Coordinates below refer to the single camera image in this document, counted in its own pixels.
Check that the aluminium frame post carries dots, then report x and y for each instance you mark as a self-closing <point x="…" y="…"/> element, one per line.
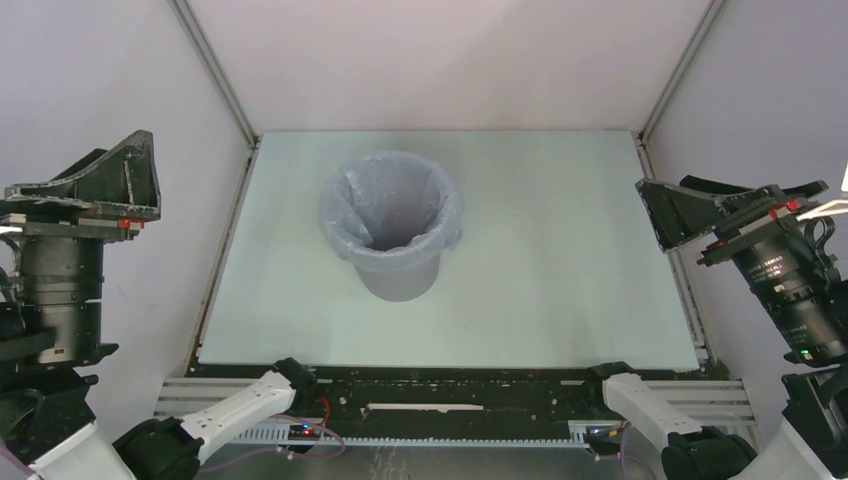
<point x="690" y="54"/>
<point x="190" y="23"/>

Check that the right aluminium frame post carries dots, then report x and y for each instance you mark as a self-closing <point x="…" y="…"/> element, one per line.
<point x="690" y="54"/>

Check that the left aluminium frame post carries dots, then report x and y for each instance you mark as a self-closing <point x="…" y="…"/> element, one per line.
<point x="190" y="23"/>

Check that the blue plastic trash bag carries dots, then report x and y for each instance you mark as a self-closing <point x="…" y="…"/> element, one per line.
<point x="391" y="210"/>

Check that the small electronics board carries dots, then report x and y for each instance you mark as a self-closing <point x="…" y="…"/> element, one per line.
<point x="303" y="432"/>

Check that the white slotted cable duct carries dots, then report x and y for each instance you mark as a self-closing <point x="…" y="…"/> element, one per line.
<point x="273" y="434"/>

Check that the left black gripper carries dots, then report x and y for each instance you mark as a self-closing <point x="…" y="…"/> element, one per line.
<point x="122" y="185"/>

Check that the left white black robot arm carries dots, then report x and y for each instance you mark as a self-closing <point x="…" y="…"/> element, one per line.
<point x="51" y="311"/>

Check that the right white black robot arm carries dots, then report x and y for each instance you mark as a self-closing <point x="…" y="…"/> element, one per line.
<point x="776" y="238"/>

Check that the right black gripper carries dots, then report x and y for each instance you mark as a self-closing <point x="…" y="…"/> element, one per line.
<point x="675" y="212"/>

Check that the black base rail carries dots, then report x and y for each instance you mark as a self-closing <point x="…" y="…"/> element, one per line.
<point x="460" y="403"/>

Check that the grey plastic trash bin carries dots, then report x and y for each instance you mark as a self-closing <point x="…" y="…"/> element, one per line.
<point x="404" y="284"/>

